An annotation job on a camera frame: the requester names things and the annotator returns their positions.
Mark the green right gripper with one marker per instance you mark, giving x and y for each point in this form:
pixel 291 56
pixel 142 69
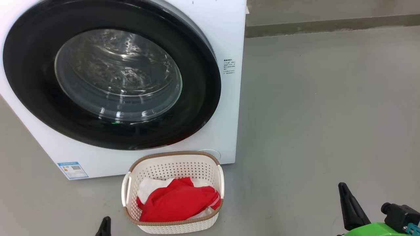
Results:
pixel 374 230

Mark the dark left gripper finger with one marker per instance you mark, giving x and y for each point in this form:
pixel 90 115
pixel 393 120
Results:
pixel 105 227

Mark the round white filter cover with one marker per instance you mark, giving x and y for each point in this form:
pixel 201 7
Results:
pixel 214 153

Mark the blue energy label sticker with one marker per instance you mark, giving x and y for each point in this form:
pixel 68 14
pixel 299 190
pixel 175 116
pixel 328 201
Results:
pixel 73 170

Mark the cream perforated laundry basket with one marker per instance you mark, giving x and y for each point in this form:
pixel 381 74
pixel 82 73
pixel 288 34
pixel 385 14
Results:
pixel 174 167

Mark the red and white garment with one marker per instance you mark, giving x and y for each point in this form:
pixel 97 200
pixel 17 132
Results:
pixel 177 203

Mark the white front-load washing machine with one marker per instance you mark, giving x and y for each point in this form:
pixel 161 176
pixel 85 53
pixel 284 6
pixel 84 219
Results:
pixel 226 131

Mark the small printed text sticker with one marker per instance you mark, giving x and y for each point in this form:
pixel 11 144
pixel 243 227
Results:
pixel 229 66

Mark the black round washer door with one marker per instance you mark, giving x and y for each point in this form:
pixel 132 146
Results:
pixel 32 65

